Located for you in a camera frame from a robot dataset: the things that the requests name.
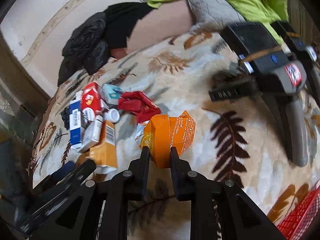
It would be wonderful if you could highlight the orange carton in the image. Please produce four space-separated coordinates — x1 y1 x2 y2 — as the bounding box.
135 111 196 168

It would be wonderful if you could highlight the white long medicine box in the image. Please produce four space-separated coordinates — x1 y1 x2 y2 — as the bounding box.
78 115 103 153

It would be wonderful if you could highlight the orange barcode box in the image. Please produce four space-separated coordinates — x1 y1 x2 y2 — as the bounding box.
89 120 118 174

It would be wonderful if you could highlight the blue white medicine box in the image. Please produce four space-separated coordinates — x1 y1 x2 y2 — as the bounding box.
69 90 84 149

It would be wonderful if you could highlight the small black plastic bag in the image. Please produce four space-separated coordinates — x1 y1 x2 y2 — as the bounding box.
60 106 69 130

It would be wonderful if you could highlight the white bottle cap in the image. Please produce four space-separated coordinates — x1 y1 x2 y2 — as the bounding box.
104 108 120 124

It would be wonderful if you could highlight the red crumpled wrapper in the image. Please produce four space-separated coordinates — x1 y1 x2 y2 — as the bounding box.
118 91 161 124

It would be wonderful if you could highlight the grey quilted pillow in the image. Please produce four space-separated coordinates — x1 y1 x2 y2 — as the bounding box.
187 0 246 34

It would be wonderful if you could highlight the teal small packet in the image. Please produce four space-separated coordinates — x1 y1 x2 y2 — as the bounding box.
101 83 123 105

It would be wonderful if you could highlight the red white snack packet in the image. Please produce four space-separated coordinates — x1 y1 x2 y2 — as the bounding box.
81 82 101 124

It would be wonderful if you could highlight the red plastic mesh basket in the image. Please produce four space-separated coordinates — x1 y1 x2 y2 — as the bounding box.
277 187 319 240

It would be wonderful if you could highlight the black puffer jacket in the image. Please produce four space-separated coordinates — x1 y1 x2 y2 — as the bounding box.
57 12 110 86

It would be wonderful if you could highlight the black cloth garment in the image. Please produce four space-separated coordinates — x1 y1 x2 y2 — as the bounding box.
102 2 153 49

